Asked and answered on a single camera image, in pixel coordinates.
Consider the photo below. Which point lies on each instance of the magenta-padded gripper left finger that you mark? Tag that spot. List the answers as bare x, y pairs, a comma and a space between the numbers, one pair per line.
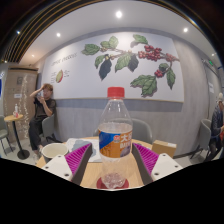
55, 166

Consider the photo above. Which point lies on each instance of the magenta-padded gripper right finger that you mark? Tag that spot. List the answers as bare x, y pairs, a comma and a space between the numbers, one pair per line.
166, 166

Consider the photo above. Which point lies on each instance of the clear red-capped drink bottle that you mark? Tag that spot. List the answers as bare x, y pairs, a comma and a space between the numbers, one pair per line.
115, 143

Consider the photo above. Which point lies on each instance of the brown cardboard box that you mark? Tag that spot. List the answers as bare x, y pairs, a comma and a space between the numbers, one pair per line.
163, 149

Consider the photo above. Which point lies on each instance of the white and grey printed sheet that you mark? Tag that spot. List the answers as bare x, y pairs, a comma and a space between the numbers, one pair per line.
78, 144

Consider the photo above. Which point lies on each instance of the flat round red coaster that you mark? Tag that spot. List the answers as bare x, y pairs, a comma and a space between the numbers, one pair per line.
99, 184

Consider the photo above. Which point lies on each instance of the person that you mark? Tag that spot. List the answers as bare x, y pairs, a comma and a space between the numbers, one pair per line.
43, 110
217, 126

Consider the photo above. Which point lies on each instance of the small round wooden side table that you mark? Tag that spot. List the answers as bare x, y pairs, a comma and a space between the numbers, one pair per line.
13, 117

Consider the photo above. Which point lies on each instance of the small clear bottle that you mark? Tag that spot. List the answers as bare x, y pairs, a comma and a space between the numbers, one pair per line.
16, 110

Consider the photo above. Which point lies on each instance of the round ceiling lights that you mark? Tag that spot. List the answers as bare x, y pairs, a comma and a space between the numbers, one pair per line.
119, 14

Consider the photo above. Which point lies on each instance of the coffee plant wall mural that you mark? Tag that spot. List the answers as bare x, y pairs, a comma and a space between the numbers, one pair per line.
83, 83

